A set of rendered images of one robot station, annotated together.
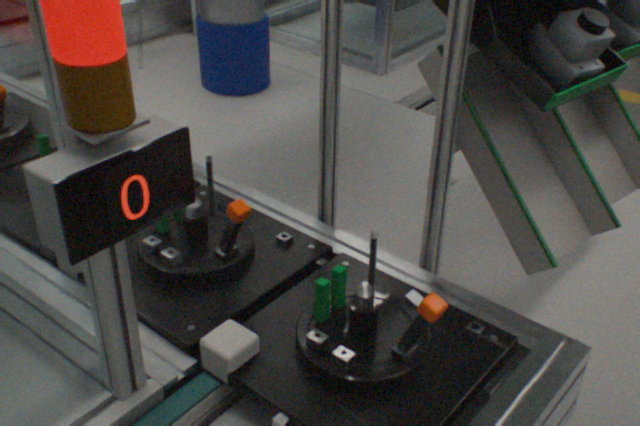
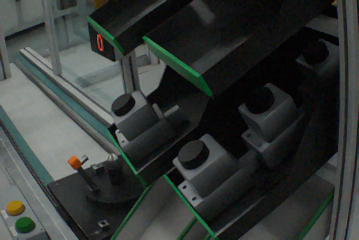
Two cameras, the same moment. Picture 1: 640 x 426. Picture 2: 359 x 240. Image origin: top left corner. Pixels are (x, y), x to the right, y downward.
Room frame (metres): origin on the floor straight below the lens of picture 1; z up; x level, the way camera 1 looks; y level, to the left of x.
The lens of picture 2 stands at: (0.99, -0.77, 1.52)
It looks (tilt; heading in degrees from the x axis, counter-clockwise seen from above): 27 degrees down; 111
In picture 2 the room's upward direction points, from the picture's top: 7 degrees counter-clockwise
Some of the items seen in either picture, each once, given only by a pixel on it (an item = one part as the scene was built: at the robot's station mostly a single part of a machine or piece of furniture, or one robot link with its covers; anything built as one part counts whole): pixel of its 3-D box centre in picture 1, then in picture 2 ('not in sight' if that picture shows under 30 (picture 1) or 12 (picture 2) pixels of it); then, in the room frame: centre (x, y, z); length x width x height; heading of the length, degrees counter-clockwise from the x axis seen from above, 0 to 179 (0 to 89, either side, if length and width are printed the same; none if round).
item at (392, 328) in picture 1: (362, 337); (118, 185); (0.57, -0.05, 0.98); 0.14 x 0.14 x 0.02
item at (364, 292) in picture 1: (364, 293); (112, 159); (0.57, -0.05, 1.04); 0.02 x 0.02 x 0.03
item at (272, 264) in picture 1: (194, 223); not in sight; (0.73, 0.15, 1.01); 0.24 x 0.24 x 0.13; 51
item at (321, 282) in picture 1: (322, 300); not in sight; (0.58, 0.00, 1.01); 0.01 x 0.01 x 0.05; 51
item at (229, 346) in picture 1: (229, 351); not in sight; (0.55, 0.09, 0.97); 0.05 x 0.05 x 0.04; 51
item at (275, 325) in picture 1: (361, 350); (120, 193); (0.57, -0.05, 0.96); 0.24 x 0.24 x 0.02; 51
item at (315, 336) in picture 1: (317, 340); not in sight; (0.54, 0.00, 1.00); 0.02 x 0.01 x 0.02; 51
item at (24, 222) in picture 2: not in sight; (25, 226); (0.42, -0.20, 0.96); 0.04 x 0.04 x 0.02
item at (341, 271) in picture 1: (338, 287); not in sight; (0.61, -0.02, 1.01); 0.01 x 0.01 x 0.05; 51
